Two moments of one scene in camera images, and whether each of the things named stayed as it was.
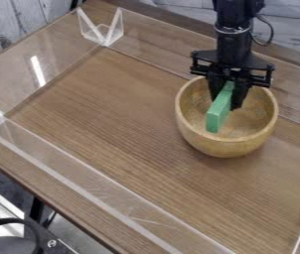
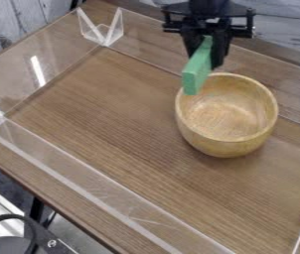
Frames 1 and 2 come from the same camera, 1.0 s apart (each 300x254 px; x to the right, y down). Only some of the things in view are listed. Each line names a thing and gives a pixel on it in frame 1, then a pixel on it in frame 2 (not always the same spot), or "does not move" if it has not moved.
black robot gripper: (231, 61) to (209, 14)
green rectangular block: (221, 110) to (198, 67)
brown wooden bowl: (247, 125) does not move
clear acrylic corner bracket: (100, 34) does not move
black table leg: (36, 209) does not move
